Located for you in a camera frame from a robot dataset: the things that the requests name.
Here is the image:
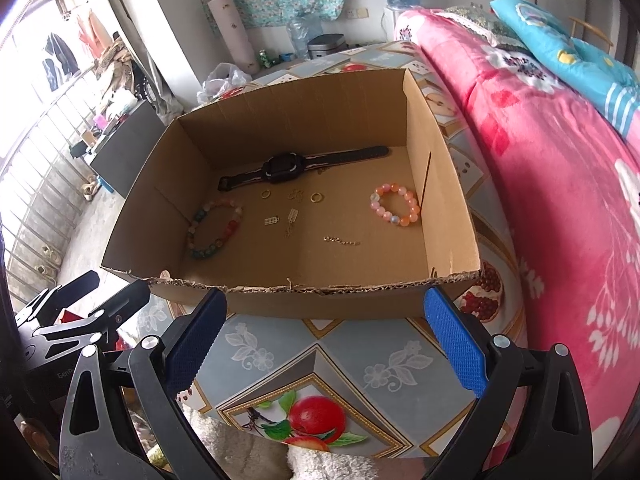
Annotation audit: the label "pale rolled mat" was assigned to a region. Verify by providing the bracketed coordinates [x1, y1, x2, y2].
[207, 0, 258, 73]

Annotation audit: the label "white plastic bag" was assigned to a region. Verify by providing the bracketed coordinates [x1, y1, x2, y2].
[196, 62, 252, 106]

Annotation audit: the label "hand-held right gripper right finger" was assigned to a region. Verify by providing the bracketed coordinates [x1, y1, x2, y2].
[422, 287, 593, 480]

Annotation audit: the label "blue cartoon pillow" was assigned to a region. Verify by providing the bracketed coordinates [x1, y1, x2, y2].
[490, 0, 640, 136]

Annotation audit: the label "brown cardboard box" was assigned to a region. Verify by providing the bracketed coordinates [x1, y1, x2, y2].
[100, 67, 483, 322]

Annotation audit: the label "wooden chair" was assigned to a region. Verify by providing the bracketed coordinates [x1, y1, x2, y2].
[569, 16, 615, 51]

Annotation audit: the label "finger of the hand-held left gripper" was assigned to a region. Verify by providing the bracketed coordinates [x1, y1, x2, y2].
[35, 279, 152, 357]
[17, 270, 102, 324]

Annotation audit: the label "clear empty water jug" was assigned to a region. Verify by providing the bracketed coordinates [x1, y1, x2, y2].
[287, 12, 321, 58]

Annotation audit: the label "metal balcony railing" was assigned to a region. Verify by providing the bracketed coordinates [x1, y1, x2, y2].
[0, 75, 108, 306]

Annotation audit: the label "pink hanging garment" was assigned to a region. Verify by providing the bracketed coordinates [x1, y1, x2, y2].
[75, 7, 108, 58]

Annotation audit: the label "multicolour bead bracelet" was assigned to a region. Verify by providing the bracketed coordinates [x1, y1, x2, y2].
[186, 198, 247, 261]

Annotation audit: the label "orange pink bead bracelet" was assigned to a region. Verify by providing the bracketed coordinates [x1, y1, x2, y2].
[370, 183, 421, 228]

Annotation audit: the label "person's left hand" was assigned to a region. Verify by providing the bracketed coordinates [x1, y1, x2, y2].
[20, 419, 55, 461]

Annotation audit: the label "pink floral quilt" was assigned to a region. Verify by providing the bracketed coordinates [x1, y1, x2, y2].
[392, 7, 640, 476]

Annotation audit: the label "black wheel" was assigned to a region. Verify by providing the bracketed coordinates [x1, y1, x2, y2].
[132, 67, 151, 102]

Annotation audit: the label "grey curtain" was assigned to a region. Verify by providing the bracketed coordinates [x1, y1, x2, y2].
[107, 0, 186, 116]

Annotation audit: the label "grey rice cooker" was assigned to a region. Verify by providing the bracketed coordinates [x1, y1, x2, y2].
[306, 34, 347, 60]

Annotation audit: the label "black wrist watch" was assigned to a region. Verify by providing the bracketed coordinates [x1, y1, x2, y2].
[218, 146, 391, 192]

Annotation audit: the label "dark hanging jacket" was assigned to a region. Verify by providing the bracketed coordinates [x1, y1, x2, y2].
[42, 32, 80, 92]

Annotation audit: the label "white shoes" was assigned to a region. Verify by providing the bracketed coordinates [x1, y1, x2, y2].
[36, 245, 63, 277]

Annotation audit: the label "white water dispenser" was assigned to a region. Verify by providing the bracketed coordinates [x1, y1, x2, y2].
[384, 4, 401, 41]

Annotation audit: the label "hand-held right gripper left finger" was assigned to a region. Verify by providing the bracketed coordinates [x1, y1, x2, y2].
[59, 287, 228, 480]

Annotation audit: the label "pile of clothes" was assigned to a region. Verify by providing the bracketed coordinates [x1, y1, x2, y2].
[95, 32, 151, 111]

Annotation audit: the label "dark grey cabinet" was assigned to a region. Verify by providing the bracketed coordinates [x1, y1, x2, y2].
[84, 100, 167, 199]

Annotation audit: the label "sequin pillow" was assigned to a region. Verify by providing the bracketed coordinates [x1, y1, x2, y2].
[442, 5, 531, 53]

